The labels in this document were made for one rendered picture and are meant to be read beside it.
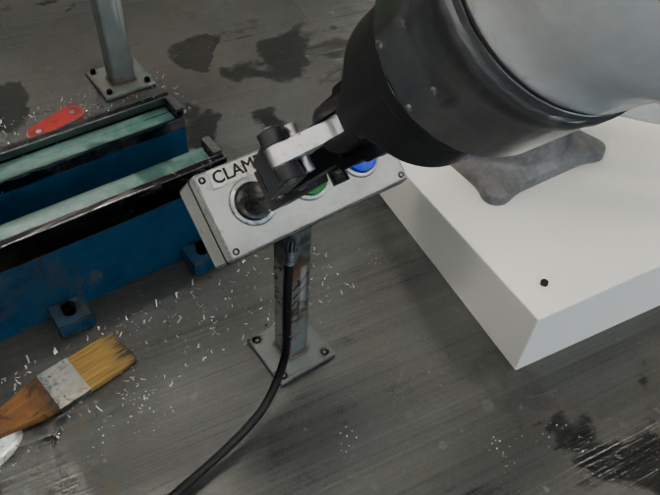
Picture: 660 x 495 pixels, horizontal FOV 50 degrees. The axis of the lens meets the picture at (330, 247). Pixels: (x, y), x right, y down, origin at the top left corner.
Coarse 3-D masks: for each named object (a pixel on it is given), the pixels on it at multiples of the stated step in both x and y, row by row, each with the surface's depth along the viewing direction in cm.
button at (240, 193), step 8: (248, 184) 52; (256, 184) 52; (240, 192) 52; (248, 192) 52; (256, 192) 52; (240, 200) 52; (248, 200) 52; (256, 200) 52; (264, 200) 52; (240, 208) 52; (248, 208) 52; (256, 208) 52; (264, 208) 52; (248, 216) 52; (256, 216) 52; (264, 216) 52
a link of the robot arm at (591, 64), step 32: (480, 0) 19; (512, 0) 18; (544, 0) 17; (576, 0) 16; (608, 0) 16; (640, 0) 15; (480, 32) 20; (512, 32) 19; (544, 32) 18; (576, 32) 17; (608, 32) 16; (640, 32) 16; (512, 64) 20; (544, 64) 19; (576, 64) 18; (608, 64) 17; (640, 64) 17; (544, 96) 20; (576, 96) 20; (608, 96) 19; (640, 96) 18
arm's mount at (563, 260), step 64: (640, 128) 90; (384, 192) 91; (448, 192) 82; (576, 192) 81; (640, 192) 81; (448, 256) 81; (512, 256) 74; (576, 256) 74; (640, 256) 74; (512, 320) 73; (576, 320) 73
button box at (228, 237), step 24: (216, 168) 52; (240, 168) 53; (384, 168) 58; (192, 192) 52; (216, 192) 52; (336, 192) 56; (360, 192) 57; (192, 216) 55; (216, 216) 52; (240, 216) 52; (288, 216) 54; (312, 216) 55; (216, 240) 53; (240, 240) 52; (264, 240) 53; (216, 264) 55
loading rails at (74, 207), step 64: (64, 128) 79; (128, 128) 81; (0, 192) 75; (64, 192) 80; (128, 192) 72; (0, 256) 67; (64, 256) 72; (128, 256) 78; (192, 256) 81; (0, 320) 72; (64, 320) 74
